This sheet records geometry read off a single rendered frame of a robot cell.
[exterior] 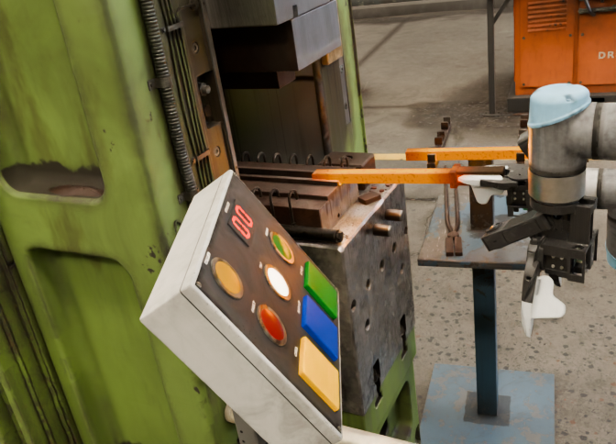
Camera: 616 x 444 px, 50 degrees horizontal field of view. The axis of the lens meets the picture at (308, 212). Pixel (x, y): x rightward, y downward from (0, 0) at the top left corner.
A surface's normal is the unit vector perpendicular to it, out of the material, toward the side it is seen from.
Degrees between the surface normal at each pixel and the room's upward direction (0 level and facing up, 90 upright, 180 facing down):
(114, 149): 89
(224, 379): 90
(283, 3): 90
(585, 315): 0
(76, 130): 89
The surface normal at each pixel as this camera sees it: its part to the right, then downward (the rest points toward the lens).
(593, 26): -0.34, 0.44
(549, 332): -0.14, -0.89
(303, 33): 0.88, 0.08
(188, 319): -0.03, 0.44
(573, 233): -0.57, 0.43
